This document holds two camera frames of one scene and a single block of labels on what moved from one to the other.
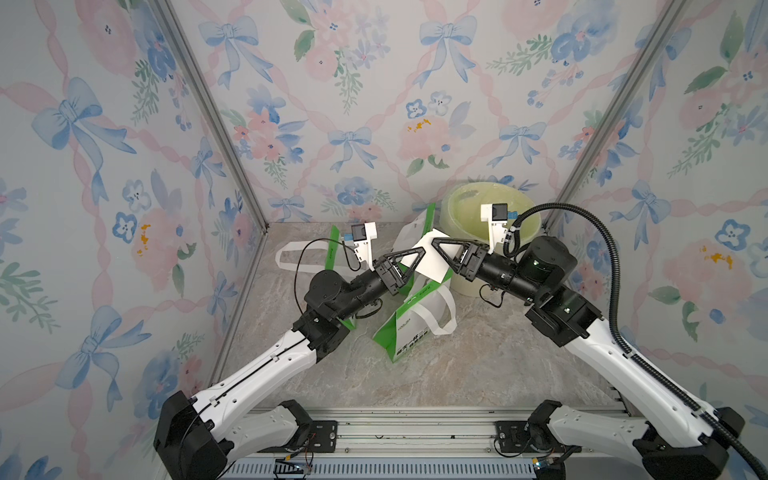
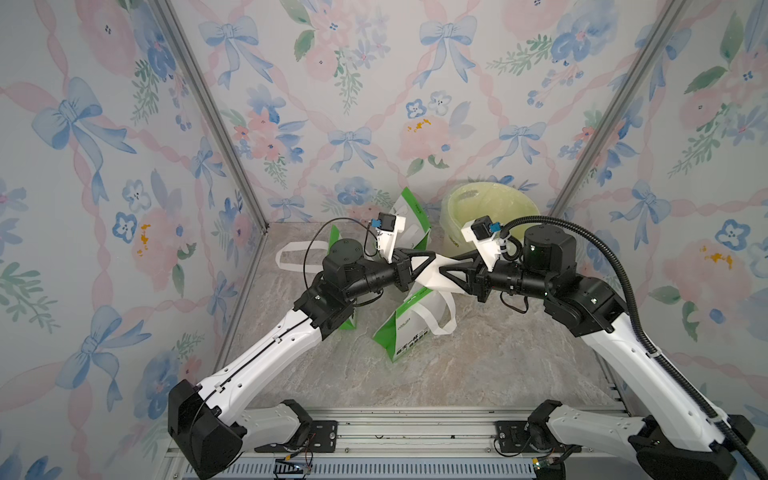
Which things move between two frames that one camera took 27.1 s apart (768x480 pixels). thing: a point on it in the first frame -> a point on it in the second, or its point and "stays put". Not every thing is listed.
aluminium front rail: [401, 434] stays put
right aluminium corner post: [618, 109] stays put
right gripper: [471, 269] -> [477, 277]
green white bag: [427, 308] stays put
